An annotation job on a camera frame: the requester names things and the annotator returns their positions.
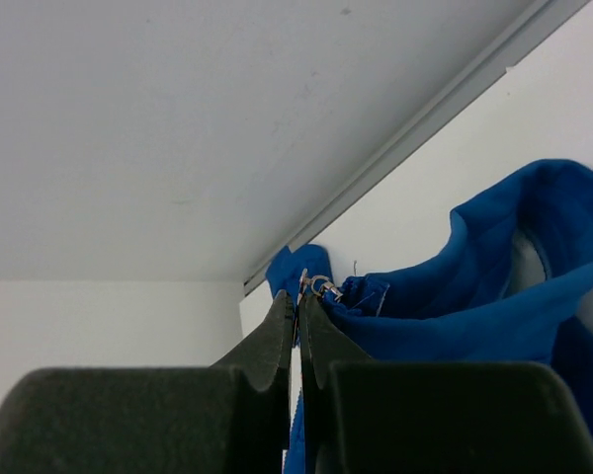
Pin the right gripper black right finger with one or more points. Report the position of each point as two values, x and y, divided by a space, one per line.
362 415

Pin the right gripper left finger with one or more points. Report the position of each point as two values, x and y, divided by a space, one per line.
229 417

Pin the blue zip-up jacket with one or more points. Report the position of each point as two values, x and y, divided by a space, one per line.
513 282

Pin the aluminium frame rail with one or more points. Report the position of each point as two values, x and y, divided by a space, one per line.
522 35

